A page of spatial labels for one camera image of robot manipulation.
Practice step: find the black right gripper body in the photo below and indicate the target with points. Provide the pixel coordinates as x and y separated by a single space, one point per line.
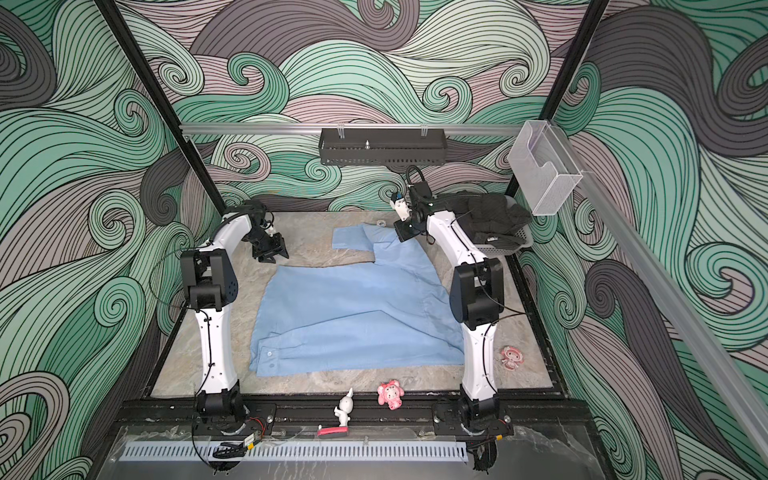
410 227

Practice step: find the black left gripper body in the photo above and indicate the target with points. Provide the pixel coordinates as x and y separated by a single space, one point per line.
264 245

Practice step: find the light blue long sleeve shirt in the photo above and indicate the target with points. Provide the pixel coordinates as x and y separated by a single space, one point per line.
392 312

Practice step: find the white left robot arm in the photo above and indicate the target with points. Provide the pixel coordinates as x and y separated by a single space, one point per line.
210 288

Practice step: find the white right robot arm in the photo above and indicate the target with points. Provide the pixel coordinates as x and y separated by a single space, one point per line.
460 225

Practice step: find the dark grey folded shirt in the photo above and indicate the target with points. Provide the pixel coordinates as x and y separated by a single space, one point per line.
489 216

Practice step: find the white plastic laundry basket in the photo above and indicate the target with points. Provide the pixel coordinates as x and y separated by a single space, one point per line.
510 237

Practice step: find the pink white sticker toy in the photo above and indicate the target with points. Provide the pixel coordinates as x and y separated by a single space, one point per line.
511 358

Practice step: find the white figurine toy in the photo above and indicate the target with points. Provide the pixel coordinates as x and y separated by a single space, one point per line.
344 408

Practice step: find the pink pig toy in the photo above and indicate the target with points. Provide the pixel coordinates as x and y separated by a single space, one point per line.
390 394

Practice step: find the pink flat stick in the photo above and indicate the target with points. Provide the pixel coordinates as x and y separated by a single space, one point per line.
333 432

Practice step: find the aluminium back rail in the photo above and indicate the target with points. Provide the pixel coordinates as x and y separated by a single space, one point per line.
272 128

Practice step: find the aluminium rail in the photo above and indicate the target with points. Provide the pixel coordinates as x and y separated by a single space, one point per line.
272 128
614 205

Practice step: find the black perforated wall tray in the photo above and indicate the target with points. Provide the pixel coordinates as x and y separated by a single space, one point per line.
382 147

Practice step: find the clear plastic wall bin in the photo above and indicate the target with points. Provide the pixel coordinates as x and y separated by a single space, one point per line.
546 166

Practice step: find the black corner frame post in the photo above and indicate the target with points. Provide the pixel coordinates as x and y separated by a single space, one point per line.
136 58

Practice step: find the white slotted cable duct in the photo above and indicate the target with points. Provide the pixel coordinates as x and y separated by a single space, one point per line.
301 451

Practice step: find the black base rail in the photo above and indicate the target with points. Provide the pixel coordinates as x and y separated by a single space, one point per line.
280 415

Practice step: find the black right corner post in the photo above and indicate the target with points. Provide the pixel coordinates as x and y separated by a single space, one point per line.
568 28

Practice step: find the aluminium right rail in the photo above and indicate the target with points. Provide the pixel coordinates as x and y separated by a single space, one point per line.
614 205

